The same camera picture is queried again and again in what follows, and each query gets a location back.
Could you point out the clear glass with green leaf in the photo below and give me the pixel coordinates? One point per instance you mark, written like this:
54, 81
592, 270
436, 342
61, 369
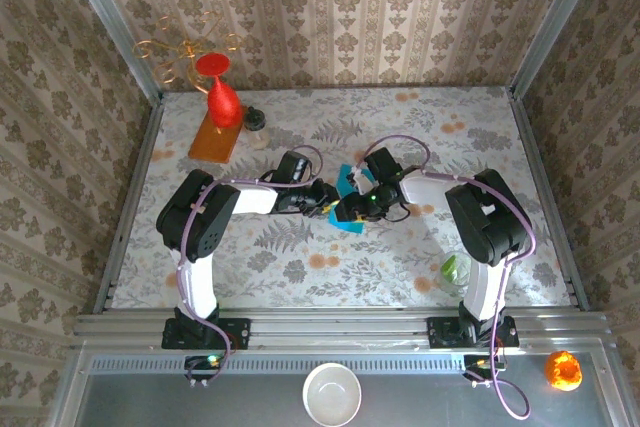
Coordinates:
452, 272

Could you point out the small bottle with black cap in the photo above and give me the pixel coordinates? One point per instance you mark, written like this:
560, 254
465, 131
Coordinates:
255, 119

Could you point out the blue paper sheet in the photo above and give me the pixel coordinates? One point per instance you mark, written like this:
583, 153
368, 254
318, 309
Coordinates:
345, 228

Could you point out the red wine glass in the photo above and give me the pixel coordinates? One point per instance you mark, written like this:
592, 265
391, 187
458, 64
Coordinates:
222, 104

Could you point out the right small circuit board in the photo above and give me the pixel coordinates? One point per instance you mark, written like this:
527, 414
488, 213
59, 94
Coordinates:
477, 364

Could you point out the white bowl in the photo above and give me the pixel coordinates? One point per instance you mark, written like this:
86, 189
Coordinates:
331, 394

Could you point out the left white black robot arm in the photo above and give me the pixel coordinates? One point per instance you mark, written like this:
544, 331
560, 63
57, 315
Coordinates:
200, 217

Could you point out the orange rectangular board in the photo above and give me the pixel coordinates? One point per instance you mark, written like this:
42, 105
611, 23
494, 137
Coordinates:
210, 144

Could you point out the orange crumpled ball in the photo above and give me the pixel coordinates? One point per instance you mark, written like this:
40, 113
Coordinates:
563, 371

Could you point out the grey metal shelf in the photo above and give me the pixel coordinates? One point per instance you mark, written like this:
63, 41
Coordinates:
425, 402

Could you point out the floral patterned table cover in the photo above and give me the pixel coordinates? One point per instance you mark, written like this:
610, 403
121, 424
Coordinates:
350, 272

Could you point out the small circuit board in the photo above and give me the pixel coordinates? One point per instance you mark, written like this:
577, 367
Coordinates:
477, 364
202, 366

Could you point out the left small circuit board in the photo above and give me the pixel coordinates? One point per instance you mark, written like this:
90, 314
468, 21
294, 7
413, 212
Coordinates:
202, 366

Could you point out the aluminium extrusion frame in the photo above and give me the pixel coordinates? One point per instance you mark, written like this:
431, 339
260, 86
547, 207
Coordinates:
325, 329

